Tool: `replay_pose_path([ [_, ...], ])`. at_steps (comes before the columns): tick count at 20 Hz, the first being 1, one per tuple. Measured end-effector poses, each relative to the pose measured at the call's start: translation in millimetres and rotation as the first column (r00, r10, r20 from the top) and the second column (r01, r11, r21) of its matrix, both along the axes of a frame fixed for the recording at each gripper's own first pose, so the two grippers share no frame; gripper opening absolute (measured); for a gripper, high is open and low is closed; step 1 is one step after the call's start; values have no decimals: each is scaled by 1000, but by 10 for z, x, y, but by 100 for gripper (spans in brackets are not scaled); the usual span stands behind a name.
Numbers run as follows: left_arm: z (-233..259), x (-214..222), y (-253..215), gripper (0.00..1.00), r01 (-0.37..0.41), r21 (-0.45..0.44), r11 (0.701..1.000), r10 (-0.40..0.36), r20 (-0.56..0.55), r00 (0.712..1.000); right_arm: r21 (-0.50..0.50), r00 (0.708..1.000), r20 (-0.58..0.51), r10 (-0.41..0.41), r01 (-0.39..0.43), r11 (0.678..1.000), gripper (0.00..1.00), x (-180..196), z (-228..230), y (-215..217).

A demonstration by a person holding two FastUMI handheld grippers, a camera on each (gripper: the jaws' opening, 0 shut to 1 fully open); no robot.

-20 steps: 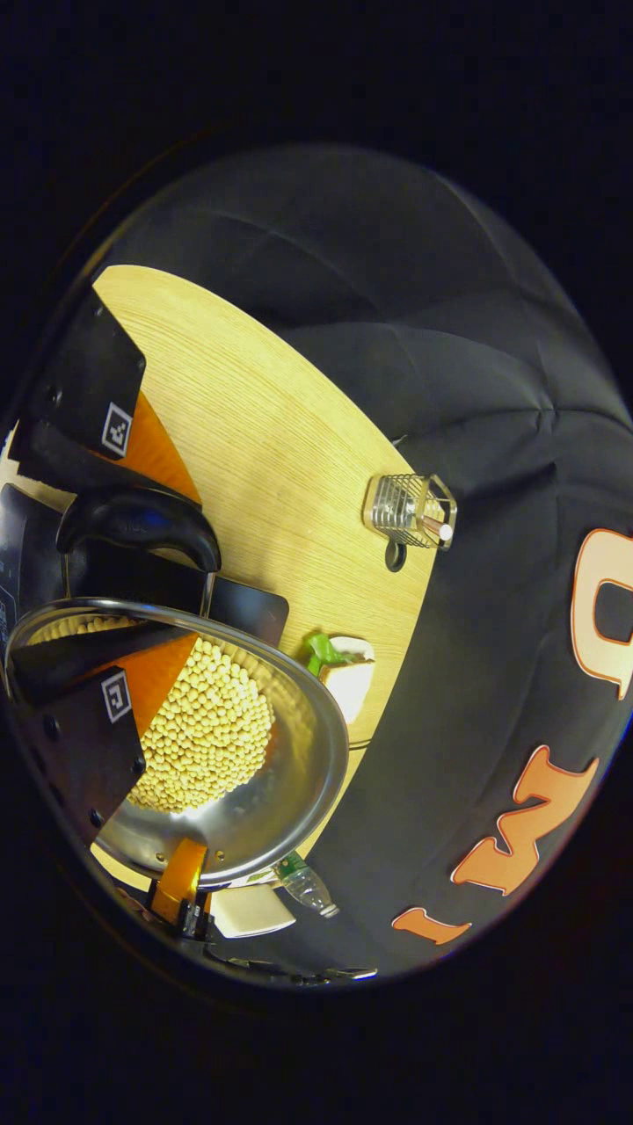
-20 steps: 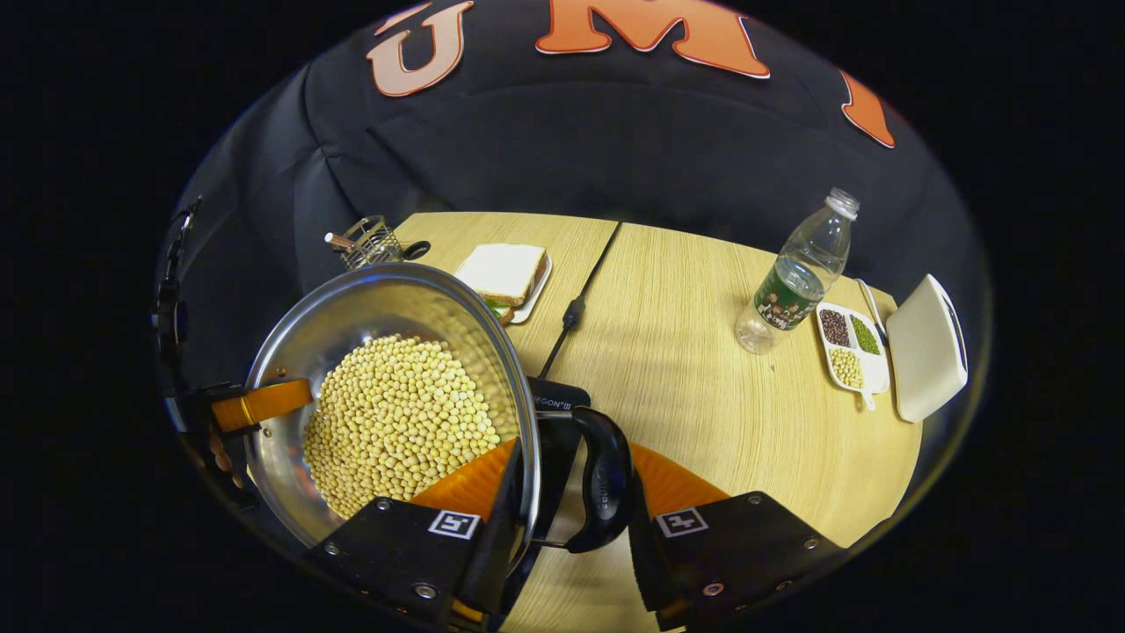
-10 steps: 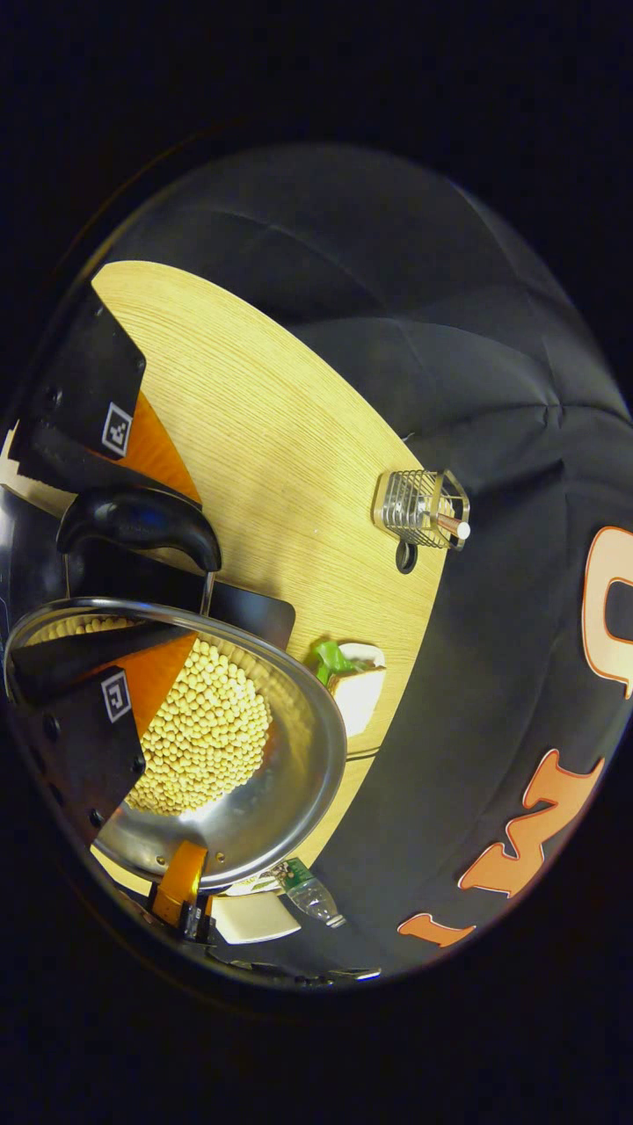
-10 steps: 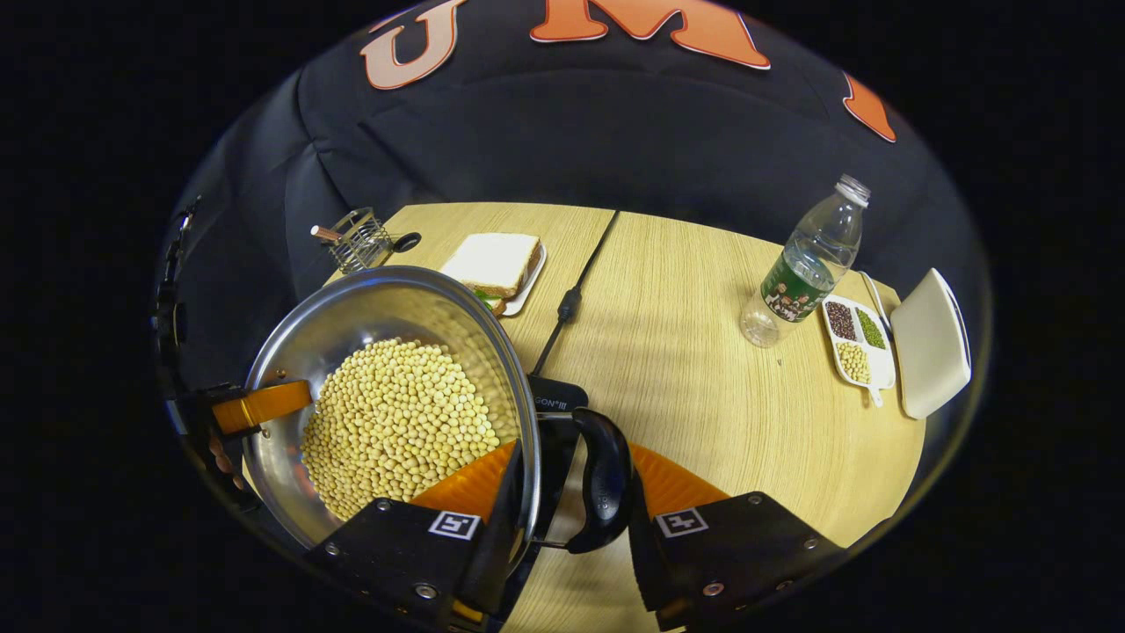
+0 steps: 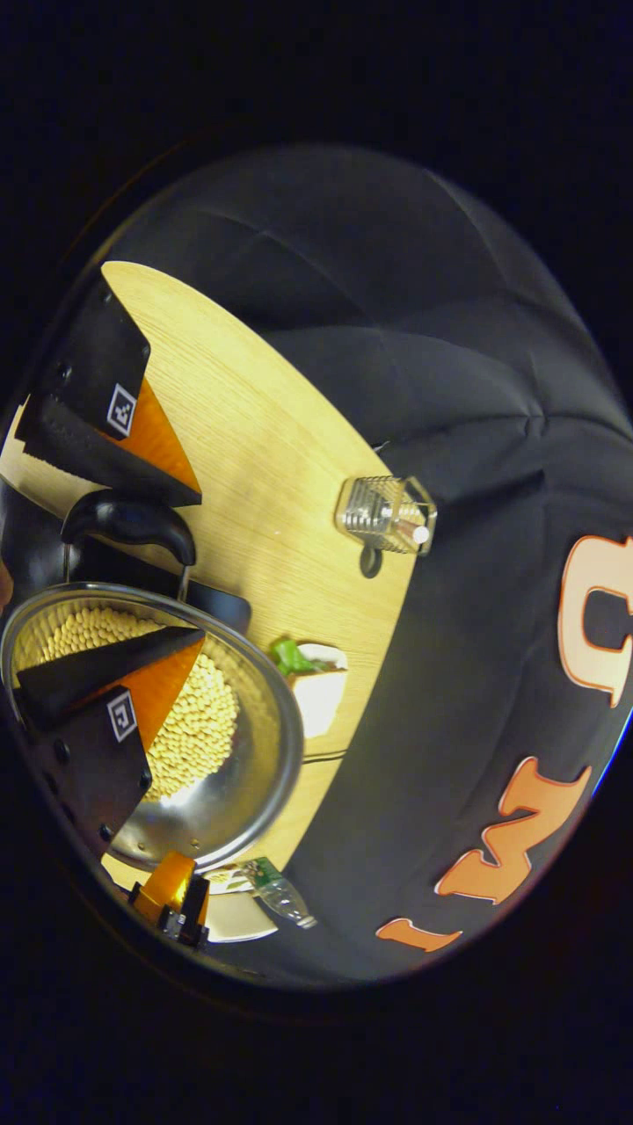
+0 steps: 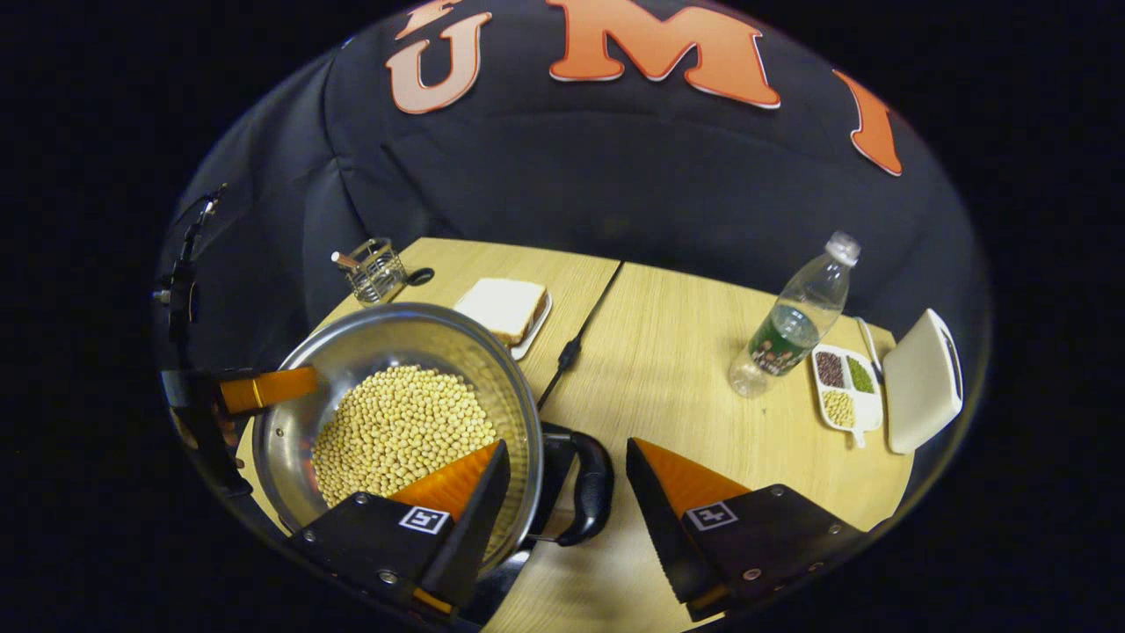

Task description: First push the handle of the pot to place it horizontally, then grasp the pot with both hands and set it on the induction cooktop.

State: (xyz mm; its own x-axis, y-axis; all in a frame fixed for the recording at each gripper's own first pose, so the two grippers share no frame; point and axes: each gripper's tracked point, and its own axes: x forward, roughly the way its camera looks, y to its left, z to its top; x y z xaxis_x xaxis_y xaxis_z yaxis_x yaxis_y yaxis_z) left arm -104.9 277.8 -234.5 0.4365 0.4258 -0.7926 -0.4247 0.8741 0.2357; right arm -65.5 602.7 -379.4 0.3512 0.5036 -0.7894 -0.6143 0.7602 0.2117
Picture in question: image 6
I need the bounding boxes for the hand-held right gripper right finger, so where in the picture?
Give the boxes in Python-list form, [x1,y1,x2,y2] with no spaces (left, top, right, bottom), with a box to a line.
[626,437,867,621]

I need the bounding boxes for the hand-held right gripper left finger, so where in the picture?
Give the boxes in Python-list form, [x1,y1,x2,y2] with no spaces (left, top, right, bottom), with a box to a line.
[290,440,512,621]

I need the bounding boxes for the soybeans pile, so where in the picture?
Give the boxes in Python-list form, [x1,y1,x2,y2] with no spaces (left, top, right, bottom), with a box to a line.
[310,365,498,511]

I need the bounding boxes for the steel pot with black handle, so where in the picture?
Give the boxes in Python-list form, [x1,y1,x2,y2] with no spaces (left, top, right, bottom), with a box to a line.
[252,302,616,581]

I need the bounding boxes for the sandwich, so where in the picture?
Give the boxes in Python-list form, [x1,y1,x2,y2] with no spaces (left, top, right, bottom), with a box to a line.
[453,278,548,346]

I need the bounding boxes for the clear plastic water bottle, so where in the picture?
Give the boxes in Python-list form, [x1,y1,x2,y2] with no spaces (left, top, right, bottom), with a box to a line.
[728,230,862,399]

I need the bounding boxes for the white divided dish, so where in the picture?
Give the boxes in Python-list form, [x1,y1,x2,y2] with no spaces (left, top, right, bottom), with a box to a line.
[810,343,884,449]

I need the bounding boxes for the white toaster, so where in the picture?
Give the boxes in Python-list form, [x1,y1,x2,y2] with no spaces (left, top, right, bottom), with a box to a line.
[882,308,965,455]

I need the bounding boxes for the wire utensil holder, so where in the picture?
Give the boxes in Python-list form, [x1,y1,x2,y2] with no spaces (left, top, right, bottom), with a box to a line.
[338,237,410,305]

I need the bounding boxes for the black cable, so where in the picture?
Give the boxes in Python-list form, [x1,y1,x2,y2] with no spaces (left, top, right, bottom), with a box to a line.
[534,260,627,412]

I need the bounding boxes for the white toaster cable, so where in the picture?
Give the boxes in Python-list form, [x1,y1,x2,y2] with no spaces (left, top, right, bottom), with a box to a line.
[855,316,885,385]

